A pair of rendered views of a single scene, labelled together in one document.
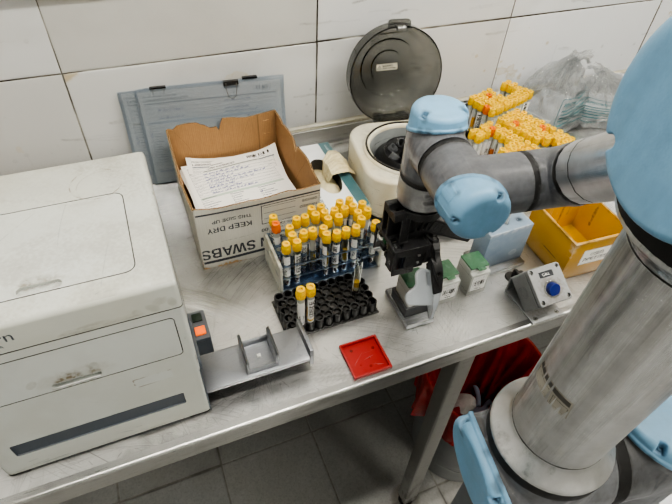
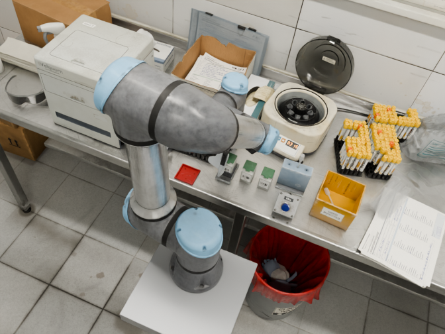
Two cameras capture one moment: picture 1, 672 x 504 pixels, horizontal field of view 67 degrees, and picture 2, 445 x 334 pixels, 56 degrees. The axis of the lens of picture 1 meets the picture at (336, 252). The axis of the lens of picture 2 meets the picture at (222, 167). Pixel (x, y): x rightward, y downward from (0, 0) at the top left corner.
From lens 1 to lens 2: 82 cm
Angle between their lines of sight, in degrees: 27
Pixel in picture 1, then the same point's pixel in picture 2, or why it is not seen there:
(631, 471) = (169, 232)
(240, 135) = (234, 55)
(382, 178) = (267, 111)
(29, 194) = (104, 32)
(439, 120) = (225, 83)
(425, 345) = (214, 189)
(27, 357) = (64, 81)
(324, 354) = (175, 162)
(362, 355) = (187, 173)
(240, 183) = (215, 77)
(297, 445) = not seen: hidden behind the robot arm
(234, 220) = not seen: hidden behind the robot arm
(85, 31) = not seen: outside the picture
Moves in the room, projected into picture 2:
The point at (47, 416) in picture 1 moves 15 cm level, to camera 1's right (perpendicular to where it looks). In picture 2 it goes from (67, 107) to (91, 133)
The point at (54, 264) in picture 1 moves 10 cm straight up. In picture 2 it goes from (87, 58) to (82, 30)
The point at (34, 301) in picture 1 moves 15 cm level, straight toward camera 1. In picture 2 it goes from (72, 65) to (57, 99)
